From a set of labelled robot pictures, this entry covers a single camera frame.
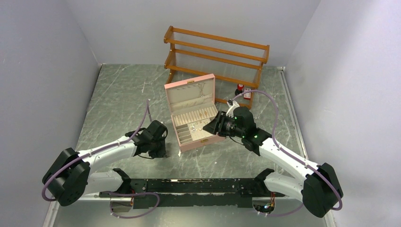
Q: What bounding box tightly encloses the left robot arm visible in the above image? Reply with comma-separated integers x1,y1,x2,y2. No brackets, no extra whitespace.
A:
42,120,168,207

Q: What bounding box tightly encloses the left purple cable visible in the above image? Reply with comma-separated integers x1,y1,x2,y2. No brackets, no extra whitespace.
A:
41,99,153,202

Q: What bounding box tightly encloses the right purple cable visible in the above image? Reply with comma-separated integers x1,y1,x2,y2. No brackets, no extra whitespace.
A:
232,90,344,217

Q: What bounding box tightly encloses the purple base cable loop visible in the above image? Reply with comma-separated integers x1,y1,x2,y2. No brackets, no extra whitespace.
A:
109,192,160,219

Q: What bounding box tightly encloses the small red white box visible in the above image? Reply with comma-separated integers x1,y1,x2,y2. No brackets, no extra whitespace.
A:
243,87,252,100

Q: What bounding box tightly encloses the wooden two-tier shelf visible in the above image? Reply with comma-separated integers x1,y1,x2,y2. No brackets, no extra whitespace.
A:
163,26,270,110

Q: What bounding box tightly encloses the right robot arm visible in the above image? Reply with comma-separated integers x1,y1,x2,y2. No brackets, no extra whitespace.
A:
203,106,343,218

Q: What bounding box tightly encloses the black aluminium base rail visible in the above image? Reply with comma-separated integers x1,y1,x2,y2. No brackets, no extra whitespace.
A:
94,178,284,209

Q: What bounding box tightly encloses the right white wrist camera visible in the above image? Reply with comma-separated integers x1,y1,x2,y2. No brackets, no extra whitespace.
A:
226,99,240,118

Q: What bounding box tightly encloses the pink jewelry box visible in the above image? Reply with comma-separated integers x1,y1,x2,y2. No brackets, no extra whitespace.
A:
164,74,225,152

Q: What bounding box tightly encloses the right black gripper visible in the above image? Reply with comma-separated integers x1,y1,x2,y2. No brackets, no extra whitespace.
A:
203,110,245,138

